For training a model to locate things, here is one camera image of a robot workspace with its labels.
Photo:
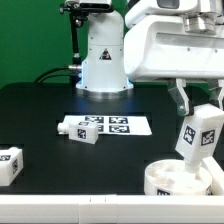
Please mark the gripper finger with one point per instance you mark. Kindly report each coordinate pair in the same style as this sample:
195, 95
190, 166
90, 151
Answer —
176, 88
216, 88

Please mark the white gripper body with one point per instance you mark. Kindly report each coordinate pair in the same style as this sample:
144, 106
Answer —
159, 47

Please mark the white round stool seat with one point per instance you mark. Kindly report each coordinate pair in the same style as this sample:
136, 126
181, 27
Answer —
170, 178

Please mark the paper sheet with markers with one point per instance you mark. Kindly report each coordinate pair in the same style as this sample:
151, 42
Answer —
118, 125

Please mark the white L-shaped fence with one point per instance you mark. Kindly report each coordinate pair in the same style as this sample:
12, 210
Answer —
117, 209

